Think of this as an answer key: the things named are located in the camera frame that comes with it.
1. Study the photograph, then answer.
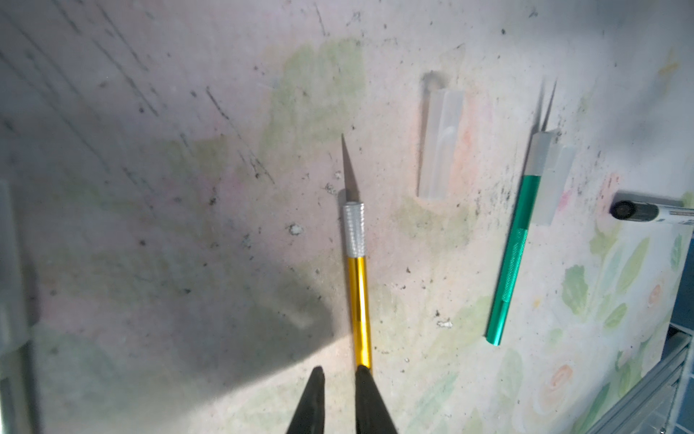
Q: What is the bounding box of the aluminium front rail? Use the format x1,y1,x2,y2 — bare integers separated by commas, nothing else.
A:
588,327,693,433

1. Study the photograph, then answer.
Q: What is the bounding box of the black marker pen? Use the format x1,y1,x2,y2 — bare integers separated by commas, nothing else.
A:
610,200,693,225

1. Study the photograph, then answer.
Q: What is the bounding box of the green carving knife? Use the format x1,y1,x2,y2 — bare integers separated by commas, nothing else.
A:
484,80,560,346

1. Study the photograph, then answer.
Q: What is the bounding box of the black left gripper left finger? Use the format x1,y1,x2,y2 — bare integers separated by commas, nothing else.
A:
287,366,325,434

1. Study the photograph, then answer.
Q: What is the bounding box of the yellow carving knife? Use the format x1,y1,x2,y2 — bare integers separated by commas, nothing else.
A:
341,134,372,370

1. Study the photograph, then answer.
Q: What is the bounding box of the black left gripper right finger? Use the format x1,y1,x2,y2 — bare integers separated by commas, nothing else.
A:
355,365,398,434

